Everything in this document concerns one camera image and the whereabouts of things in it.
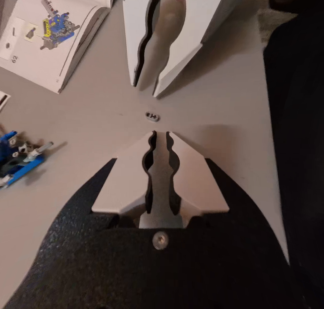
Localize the person's torso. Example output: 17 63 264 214
263 9 324 309

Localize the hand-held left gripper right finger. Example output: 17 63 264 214
166 131 230 228

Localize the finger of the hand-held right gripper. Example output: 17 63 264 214
153 0 224 99
123 0 170 87

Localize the lego sticker sheet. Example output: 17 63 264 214
0 91 11 113

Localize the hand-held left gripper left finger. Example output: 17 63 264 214
91 130 157 229

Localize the open lego instruction booklet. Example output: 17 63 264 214
0 0 118 94

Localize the blue grey lego axle assembly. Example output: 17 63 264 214
0 131 54 190

